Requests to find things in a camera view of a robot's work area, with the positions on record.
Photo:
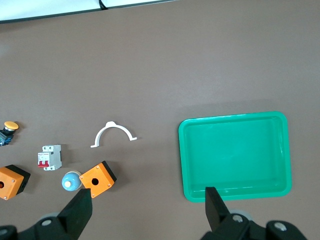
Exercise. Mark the green plastic tray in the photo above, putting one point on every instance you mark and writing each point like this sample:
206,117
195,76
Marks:
235,155

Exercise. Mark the white circuit breaker red switch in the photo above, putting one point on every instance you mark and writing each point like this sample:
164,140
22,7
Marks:
53,157

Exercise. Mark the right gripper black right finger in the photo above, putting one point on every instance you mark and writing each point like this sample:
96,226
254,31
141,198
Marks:
215,210

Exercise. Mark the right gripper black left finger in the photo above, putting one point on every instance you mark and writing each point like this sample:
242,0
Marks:
75,212

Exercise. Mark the yellow mushroom push button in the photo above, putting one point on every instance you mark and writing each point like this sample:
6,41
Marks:
11,125

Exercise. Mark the orange button box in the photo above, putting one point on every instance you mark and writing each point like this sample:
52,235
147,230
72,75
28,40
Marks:
10,180
103,175

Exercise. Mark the small white pipe clamp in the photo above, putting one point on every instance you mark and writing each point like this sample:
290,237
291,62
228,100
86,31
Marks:
110,124

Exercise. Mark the light blue dome buzzer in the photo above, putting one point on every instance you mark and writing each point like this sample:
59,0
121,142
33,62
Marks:
70,180

